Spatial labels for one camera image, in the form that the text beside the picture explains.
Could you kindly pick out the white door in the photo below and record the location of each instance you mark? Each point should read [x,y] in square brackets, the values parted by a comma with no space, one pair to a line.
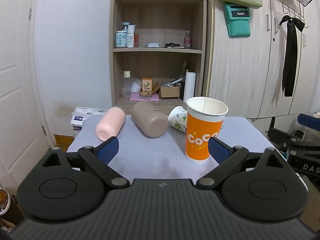
[24,132]

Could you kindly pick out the white tube bottle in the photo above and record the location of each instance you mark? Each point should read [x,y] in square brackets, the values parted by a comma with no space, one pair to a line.
[130,36]

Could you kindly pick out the light blue jar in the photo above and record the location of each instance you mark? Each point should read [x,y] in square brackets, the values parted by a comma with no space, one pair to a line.
[121,39]

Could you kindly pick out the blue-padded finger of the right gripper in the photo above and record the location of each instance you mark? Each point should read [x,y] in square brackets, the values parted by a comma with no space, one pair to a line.
[309,121]

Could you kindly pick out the orange floral small box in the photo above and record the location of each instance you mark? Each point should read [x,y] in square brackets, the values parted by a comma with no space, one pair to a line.
[147,86]

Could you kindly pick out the teal phone pouch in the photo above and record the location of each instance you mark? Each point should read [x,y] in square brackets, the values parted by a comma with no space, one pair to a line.
[237,19]

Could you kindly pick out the wooden open shelf unit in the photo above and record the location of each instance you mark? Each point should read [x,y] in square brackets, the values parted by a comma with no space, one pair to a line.
[160,55]

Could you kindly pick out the tissue pack stack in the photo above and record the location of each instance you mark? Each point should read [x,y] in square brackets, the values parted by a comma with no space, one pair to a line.
[80,114]

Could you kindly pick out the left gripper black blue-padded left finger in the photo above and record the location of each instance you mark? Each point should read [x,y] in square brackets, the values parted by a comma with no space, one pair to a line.
[98,158]

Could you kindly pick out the black ribbon bow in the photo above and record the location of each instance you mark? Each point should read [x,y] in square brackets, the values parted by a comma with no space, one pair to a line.
[291,54]

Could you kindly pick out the pink flat box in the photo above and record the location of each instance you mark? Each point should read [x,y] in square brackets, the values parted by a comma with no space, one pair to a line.
[137,97]

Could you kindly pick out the orange paper cup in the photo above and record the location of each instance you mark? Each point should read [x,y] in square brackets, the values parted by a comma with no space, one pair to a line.
[204,121]

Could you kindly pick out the pink plastic cup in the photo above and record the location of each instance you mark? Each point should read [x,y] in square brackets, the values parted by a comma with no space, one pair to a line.
[110,124]

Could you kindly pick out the light wood wardrobe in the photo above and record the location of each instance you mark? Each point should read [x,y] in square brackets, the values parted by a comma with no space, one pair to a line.
[246,72]

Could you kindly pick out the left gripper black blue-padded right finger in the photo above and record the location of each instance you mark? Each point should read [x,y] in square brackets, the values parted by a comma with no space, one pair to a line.
[230,160]

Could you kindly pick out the beige plastic cup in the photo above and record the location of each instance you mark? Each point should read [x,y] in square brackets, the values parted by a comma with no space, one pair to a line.
[151,122]

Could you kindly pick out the white paper towel roll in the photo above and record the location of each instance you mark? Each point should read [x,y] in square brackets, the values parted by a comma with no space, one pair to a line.
[189,85]

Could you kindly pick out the light grey patterned tablecloth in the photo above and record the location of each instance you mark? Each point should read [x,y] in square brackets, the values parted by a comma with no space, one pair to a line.
[140,157]

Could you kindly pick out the white floral paper cup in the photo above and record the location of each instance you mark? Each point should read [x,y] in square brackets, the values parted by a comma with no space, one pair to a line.
[178,119]

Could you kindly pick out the clear bottle beige cap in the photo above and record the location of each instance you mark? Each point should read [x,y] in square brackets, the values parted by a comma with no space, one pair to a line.
[125,84]

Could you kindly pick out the pink small bottle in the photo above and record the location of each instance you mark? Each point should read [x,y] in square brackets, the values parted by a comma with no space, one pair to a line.
[187,40]

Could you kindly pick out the small cardboard box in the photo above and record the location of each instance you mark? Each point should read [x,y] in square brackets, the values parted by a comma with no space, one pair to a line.
[166,92]

